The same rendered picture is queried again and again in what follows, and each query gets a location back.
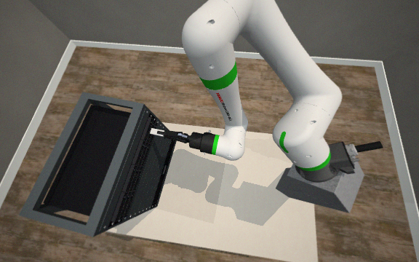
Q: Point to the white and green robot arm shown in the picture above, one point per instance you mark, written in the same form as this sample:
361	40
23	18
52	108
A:
208	40

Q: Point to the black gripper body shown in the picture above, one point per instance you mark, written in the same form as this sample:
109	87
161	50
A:
194	140

